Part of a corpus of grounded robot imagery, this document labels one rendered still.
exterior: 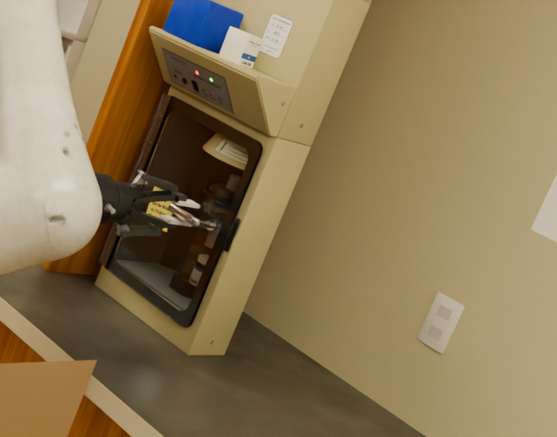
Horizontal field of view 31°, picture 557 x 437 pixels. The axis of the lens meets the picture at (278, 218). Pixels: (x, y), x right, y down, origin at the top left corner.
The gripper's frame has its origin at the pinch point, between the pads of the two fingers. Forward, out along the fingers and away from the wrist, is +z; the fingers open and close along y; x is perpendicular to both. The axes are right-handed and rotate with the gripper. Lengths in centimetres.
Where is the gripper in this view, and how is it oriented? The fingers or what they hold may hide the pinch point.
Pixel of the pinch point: (180, 211)
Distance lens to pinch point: 195.8
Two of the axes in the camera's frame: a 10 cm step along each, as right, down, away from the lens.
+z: 6.1, 1.0, 7.9
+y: 3.7, -9.1, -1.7
